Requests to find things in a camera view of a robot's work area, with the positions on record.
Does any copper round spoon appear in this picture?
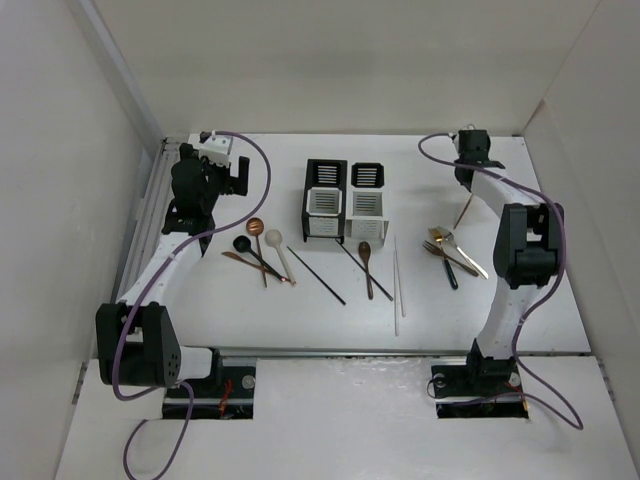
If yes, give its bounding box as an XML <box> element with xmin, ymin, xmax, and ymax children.
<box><xmin>246</xmin><ymin>217</ymin><xmax>268</xmax><ymax>289</ymax></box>

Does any black round spoon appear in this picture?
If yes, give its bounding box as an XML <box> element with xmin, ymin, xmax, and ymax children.
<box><xmin>233</xmin><ymin>235</ymin><xmax>286</xmax><ymax>282</ymax></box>

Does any silver fork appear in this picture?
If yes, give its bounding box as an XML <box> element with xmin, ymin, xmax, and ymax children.
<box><xmin>440</xmin><ymin>228</ymin><xmax>489</xmax><ymax>279</ymax></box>

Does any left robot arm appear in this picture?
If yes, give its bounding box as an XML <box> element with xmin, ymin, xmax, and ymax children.
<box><xmin>96</xmin><ymin>135</ymin><xmax>249</xmax><ymax>397</ymax></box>

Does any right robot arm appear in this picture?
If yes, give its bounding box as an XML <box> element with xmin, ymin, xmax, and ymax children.
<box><xmin>454</xmin><ymin>130</ymin><xmax>563</xmax><ymax>394</ymax></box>

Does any copper knife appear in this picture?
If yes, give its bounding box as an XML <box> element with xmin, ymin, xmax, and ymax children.
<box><xmin>221</xmin><ymin>251</ymin><xmax>291</xmax><ymax>283</ymax></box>

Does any black utensil rack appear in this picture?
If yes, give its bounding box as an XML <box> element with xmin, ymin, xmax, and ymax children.
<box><xmin>301</xmin><ymin>159</ymin><xmax>348</xmax><ymax>243</ymax></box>

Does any black chopstick left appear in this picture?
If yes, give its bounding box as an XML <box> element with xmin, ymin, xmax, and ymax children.
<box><xmin>286</xmin><ymin>245</ymin><xmax>347</xmax><ymax>306</ymax></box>

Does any black chopstick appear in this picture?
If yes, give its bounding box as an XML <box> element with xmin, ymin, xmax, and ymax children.
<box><xmin>334</xmin><ymin>239</ymin><xmax>394</xmax><ymax>301</ymax></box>
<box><xmin>286</xmin><ymin>245</ymin><xmax>347</xmax><ymax>306</ymax></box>

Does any rose gold fork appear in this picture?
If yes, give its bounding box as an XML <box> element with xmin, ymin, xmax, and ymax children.
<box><xmin>429</xmin><ymin>228</ymin><xmax>479</xmax><ymax>277</ymax></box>

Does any white utensil rack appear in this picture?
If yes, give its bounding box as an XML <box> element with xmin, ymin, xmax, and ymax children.
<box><xmin>345</xmin><ymin>162</ymin><xmax>389</xmax><ymax>248</ymax></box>

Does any brown wooden spoon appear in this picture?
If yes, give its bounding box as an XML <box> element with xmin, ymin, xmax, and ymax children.
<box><xmin>358</xmin><ymin>241</ymin><xmax>374</xmax><ymax>300</ymax></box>

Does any white chopstick left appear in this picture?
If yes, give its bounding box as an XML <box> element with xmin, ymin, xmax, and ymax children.
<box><xmin>393</xmin><ymin>251</ymin><xmax>399</xmax><ymax>337</ymax></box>

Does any white chopstick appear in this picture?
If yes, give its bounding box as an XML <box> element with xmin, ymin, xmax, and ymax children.
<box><xmin>394</xmin><ymin>235</ymin><xmax>406</xmax><ymax>318</ymax></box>
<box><xmin>393</xmin><ymin>251</ymin><xmax>399</xmax><ymax>337</ymax></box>

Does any black chopstick right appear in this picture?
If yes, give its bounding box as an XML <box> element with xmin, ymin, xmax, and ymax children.
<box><xmin>334</xmin><ymin>239</ymin><xmax>394</xmax><ymax>301</ymax></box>

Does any white chopstick right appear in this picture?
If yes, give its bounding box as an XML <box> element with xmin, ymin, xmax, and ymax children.
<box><xmin>394</xmin><ymin>235</ymin><xmax>406</xmax><ymax>318</ymax></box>

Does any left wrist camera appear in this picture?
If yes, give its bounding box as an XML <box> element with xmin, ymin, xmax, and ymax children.
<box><xmin>196</xmin><ymin>131</ymin><xmax>233</xmax><ymax>168</ymax></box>

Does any aluminium rail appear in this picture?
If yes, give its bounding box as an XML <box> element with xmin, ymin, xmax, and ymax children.
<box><xmin>219</xmin><ymin>347</ymin><xmax>596</xmax><ymax>362</ymax></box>

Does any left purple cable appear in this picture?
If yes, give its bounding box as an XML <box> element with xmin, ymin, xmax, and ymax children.
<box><xmin>113</xmin><ymin>130</ymin><xmax>274</xmax><ymax>479</ymax></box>

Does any purple cable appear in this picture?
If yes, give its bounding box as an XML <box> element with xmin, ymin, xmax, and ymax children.
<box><xmin>113</xmin><ymin>130</ymin><xmax>274</xmax><ymax>479</ymax></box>
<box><xmin>418</xmin><ymin>130</ymin><xmax>585</xmax><ymax>432</ymax></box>

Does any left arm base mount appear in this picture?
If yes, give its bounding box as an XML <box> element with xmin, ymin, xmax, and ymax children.
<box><xmin>188</xmin><ymin>352</ymin><xmax>257</xmax><ymax>420</ymax></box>

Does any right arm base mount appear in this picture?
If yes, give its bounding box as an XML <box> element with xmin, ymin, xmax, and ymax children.
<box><xmin>429</xmin><ymin>364</ymin><xmax>529</xmax><ymax>419</ymax></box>

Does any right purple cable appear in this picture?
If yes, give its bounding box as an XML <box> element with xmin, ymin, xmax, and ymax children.
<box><xmin>418</xmin><ymin>130</ymin><xmax>585</xmax><ymax>432</ymax></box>

